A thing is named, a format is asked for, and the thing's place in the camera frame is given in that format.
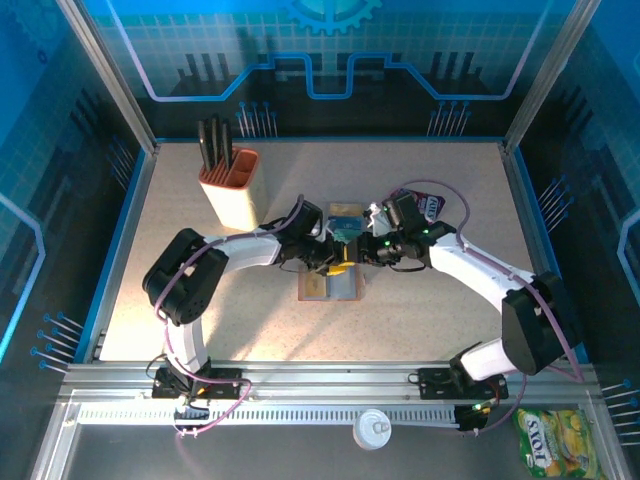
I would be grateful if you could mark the blue credit card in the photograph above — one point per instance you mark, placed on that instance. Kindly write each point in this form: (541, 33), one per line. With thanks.
(345, 223)

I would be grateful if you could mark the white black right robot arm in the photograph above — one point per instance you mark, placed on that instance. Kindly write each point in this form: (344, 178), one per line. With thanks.
(465, 270)

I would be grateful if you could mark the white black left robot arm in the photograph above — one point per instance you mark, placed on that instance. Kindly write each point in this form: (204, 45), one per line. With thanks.
(245, 250)

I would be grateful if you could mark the purple candy bag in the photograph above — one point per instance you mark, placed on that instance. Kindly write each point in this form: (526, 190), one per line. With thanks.
(432, 205)

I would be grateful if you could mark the beige orange knife block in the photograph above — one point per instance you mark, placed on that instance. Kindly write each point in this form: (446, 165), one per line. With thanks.
(235, 200)

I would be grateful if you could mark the white round lid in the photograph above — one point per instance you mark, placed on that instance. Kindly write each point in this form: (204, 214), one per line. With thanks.
(372, 429)

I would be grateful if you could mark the black connector box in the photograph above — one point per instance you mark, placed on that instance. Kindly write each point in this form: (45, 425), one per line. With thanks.
(472, 417)

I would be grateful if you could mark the green yellow candy bag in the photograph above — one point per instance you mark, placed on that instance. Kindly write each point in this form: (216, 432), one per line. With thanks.
(555, 440)

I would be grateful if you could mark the aluminium mounting rail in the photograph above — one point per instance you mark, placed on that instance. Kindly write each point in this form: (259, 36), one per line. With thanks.
(325, 377)

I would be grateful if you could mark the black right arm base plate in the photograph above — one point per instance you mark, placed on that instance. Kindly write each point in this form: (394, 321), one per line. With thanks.
(435, 385)

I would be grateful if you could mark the aluminium side rail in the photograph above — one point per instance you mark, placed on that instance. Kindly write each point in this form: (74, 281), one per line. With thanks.
(542, 250)
(117, 250)

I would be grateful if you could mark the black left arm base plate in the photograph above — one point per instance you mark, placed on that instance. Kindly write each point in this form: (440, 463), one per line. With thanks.
(225, 385)

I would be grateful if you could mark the aluminium frame post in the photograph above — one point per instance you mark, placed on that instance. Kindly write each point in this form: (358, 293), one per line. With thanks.
(105, 75)
(550, 75)

